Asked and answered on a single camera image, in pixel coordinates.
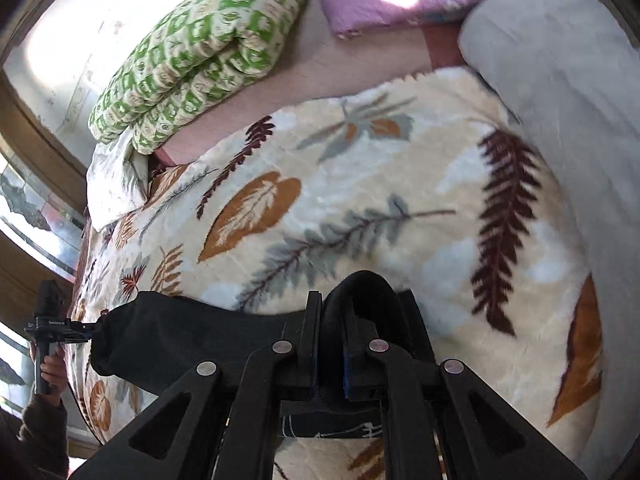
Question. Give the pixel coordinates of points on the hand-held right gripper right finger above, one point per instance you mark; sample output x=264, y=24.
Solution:
x=348, y=381

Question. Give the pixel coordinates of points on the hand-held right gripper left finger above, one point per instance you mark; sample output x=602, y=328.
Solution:
x=310, y=360

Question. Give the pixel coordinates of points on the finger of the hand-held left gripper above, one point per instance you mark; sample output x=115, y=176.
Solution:
x=80, y=331

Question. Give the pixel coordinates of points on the black pants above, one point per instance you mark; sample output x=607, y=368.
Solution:
x=175, y=335

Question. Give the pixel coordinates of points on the person's left forearm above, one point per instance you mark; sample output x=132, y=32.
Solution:
x=35, y=435

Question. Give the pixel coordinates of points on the person's left hand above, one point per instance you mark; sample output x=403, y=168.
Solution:
x=52, y=372

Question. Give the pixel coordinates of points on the white twig print pillow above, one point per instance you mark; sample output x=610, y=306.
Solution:
x=115, y=180

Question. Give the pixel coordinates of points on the leaf print fleece blanket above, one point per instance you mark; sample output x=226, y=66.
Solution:
x=380, y=195

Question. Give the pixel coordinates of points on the pink bed sheet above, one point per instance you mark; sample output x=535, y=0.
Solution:
x=310, y=75

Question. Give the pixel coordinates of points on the green patterned folded quilt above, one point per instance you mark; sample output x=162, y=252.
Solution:
x=200, y=55

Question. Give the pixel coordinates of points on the grey blanket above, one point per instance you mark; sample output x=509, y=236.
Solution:
x=565, y=85

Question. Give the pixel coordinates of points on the wooden window frame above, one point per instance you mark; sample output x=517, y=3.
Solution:
x=35, y=135

